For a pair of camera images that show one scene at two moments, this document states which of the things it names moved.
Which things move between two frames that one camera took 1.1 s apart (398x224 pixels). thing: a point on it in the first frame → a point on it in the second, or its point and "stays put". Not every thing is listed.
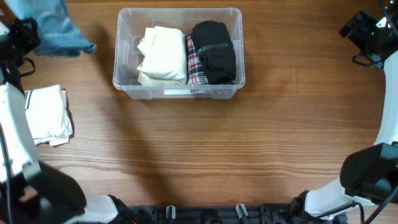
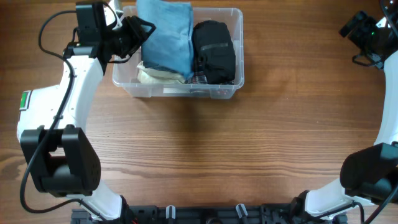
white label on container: (176, 92) stays put
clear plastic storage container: (130, 23) stays put
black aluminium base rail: (231, 214) stays put
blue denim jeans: (58, 34) → (170, 46)
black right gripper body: (365, 35) stays put
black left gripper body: (18, 43) → (124, 38)
